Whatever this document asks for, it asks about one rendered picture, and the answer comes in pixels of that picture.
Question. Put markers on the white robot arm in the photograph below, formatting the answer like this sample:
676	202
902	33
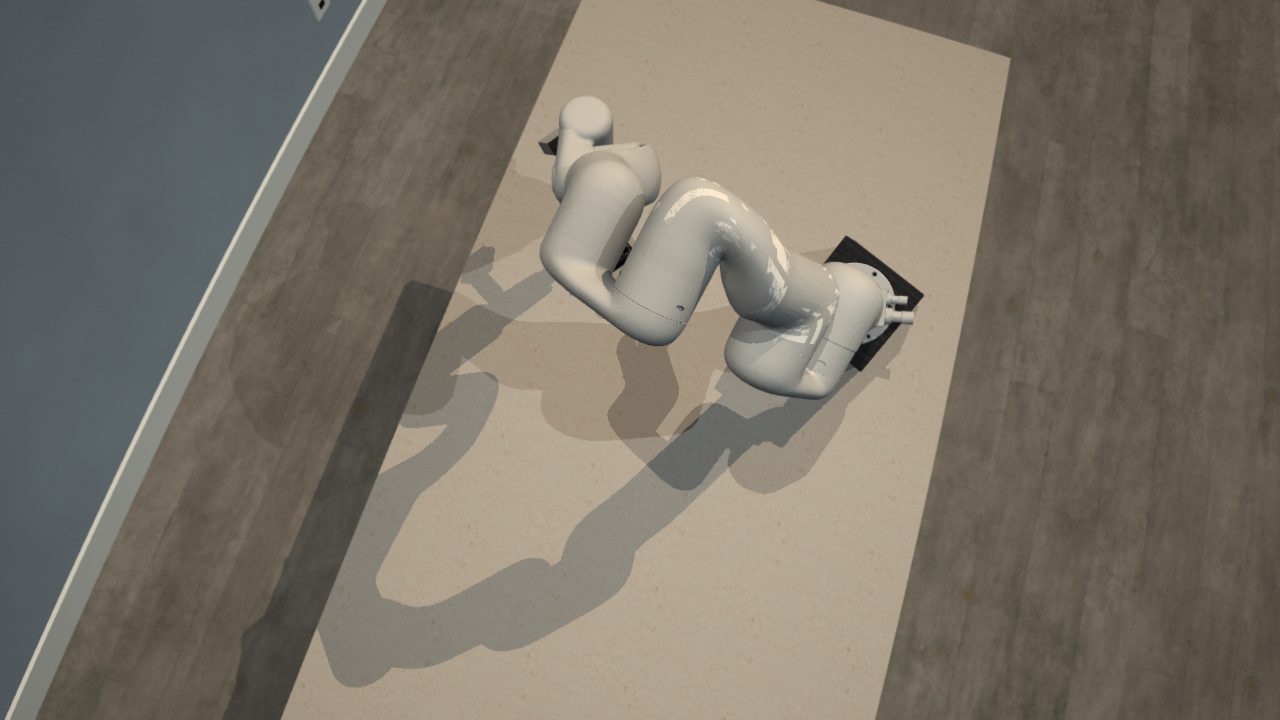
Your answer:
694	225

